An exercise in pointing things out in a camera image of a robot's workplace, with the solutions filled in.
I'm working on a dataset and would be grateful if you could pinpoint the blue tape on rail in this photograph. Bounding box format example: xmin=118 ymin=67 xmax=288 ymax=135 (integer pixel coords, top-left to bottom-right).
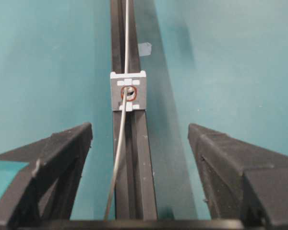
xmin=138 ymin=42 xmax=152 ymax=57

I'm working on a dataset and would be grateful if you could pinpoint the thin white wire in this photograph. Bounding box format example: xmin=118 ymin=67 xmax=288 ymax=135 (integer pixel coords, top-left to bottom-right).
xmin=103 ymin=0 xmax=130 ymax=221

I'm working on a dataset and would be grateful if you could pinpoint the white corner bracket with hole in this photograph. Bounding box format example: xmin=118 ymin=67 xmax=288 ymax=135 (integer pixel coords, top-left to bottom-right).
xmin=110 ymin=70 xmax=147 ymax=112

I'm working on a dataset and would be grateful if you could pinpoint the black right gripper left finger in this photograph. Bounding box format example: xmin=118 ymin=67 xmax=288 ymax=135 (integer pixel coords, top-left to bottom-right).
xmin=0 ymin=123 xmax=93 ymax=230

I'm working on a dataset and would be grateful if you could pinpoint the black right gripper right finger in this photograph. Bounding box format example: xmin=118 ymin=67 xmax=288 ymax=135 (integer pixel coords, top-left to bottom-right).
xmin=188 ymin=123 xmax=288 ymax=230

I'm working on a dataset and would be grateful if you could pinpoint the long black aluminium rail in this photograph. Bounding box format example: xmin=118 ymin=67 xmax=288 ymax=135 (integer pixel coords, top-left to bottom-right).
xmin=108 ymin=0 xmax=157 ymax=220

